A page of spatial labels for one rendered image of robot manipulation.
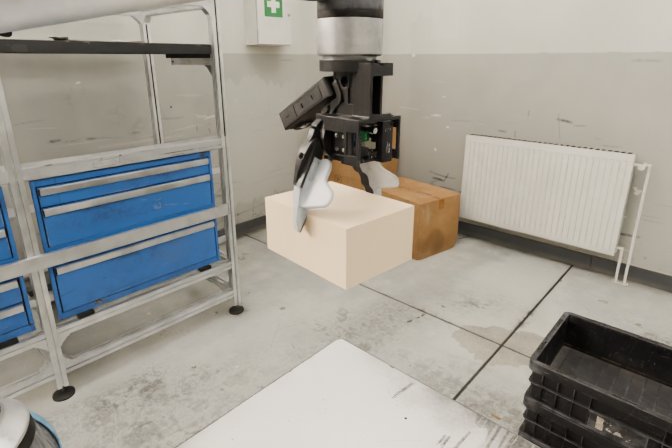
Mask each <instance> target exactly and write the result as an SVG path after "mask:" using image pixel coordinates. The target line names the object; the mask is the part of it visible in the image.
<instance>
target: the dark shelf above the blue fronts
mask: <svg viewBox="0 0 672 448"><path fill-rule="evenodd" d="M0 53H19V54H165V55H166V58H210V54H212V52H211V44H178V43H139V42H99V41H60V40H21V39H0Z"/></svg>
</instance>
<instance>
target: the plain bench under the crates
mask: <svg viewBox="0 0 672 448"><path fill-rule="evenodd" d="M175 448H540V447H538V446H537V445H535V444H533V443H531V442H529V441H527V440H526V439H524V438H522V437H520V436H518V435H517V434H515V433H513V432H511V431H509V430H508V429H506V428H504V427H502V426H500V425H499V424H497V423H495V422H493V421H491V420H489V419H488V418H486V417H484V416H482V415H480V414H479V413H477V412H475V411H473V410H471V409H470V408H468V407H466V406H464V405H462V404H461V403H459V402H457V401H455V400H453V399H451V398H450V397H448V396H446V395H444V394H442V393H441V392H439V391H437V390H435V389H433V388H432V387H430V386H428V385H426V384H424V383H422V382H421V381H419V380H417V379H415V378H413V377H412V376H410V375H408V374H406V373H404V372H403V371H401V370H399V369H397V368H395V367H394V366H392V365H390V364H388V363H386V362H384V361H383V360H381V359H379V358H377V357H375V356H374V355H372V354H370V353H368V352H366V351H365V350H363V349H361V348H359V347H357V346H356V345H354V344H352V343H350V342H348V341H346V340H345V339H343V338H341V339H338V340H334V341H333V342H331V343H330V344H328V345H327V346H325V347H324V348H322V349H321V350H319V351H318V352H316V353H315V354H313V355H312V356H310V357H309V358H307V359H306V360H304V361H303V362H301V363H300V364H298V365H297V366H295V367H294V368H292V369H291V370H289V371H288V372H286V373H285V374H283V375H282V376H280V377H279V378H277V379H276V380H275V381H273V382H272V383H270V384H269V385H267V386H266V387H264V388H263V389H261V390H260V391H258V392H257V393H255V394H254V395H252V396H251V397H249V398H248V399H246V400H245V401H243V402H242V403H240V404H239V405H237V406H236V407H234V408H233V409H231V410H230V411H228V412H227V413H225V414H224V415H222V416H221V417H219V418H218V419H216V420H215V421H213V422H212V423H210V424H209V425H207V426H206V427H204V428H203V429H201V430H200V431H198V432H197V433H195V434H194V435H192V436H191V437H189V438H188V439H186V440H185V441H183V442H182V443H181V444H179V445H178V446H176V447H175Z"/></svg>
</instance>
